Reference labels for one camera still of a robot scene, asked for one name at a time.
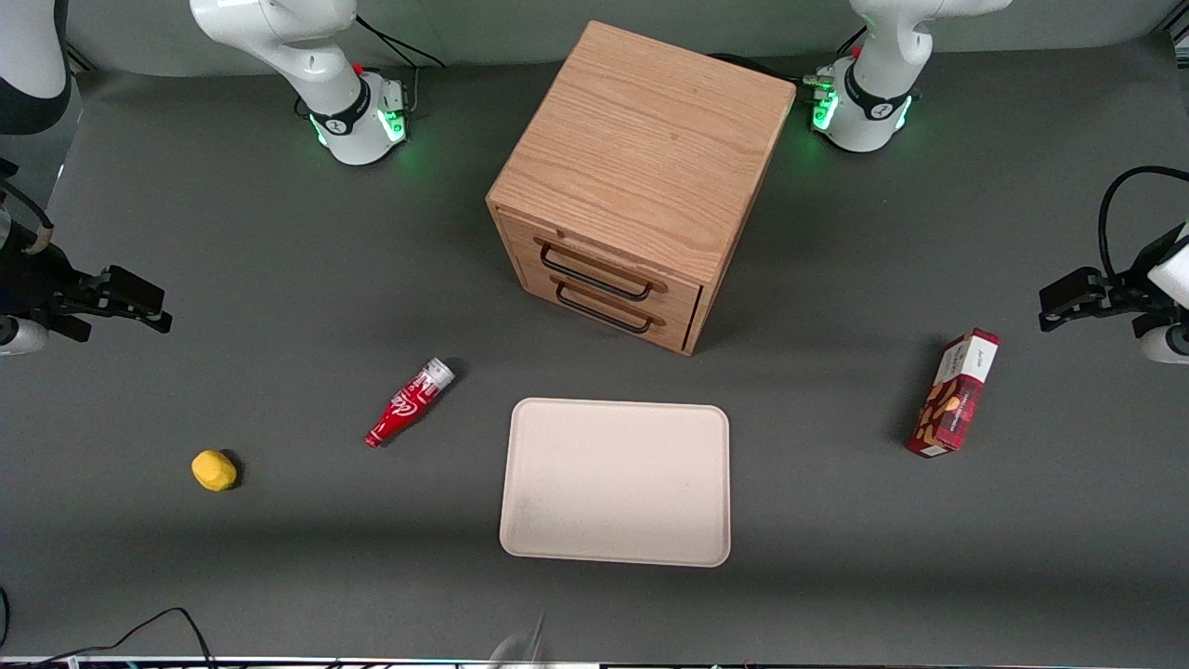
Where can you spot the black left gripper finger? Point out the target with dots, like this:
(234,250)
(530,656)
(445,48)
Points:
(1073,293)
(1059,321)

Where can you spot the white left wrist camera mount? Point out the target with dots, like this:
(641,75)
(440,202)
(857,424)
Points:
(1169,344)

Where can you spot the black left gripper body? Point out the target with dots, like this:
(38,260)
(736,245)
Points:
(1130,287)

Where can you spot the red cookie box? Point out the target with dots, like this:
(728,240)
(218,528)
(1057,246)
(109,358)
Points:
(957,395)

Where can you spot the red cola bottle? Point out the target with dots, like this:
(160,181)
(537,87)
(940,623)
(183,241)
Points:
(409,404)

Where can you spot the black frame rail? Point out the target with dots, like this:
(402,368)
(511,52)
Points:
(79,60)

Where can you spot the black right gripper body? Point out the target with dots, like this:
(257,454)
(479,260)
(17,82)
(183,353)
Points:
(30,282)

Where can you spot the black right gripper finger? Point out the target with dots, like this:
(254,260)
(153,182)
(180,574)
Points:
(135,293)
(153,322)

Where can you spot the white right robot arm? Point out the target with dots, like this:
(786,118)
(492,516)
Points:
(316,56)

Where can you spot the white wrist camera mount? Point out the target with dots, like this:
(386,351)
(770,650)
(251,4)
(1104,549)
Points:
(19,336)
(1169,344)

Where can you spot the yellow lemon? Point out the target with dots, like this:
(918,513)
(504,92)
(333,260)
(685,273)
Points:
(215,470)

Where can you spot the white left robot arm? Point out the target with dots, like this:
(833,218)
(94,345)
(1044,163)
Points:
(882,84)

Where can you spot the beige rectangular tray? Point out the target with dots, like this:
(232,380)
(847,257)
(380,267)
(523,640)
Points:
(618,483)

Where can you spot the oak wooden drawer cabinet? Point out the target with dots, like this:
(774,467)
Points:
(641,139)

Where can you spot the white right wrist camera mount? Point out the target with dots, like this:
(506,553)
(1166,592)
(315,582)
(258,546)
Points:
(19,336)

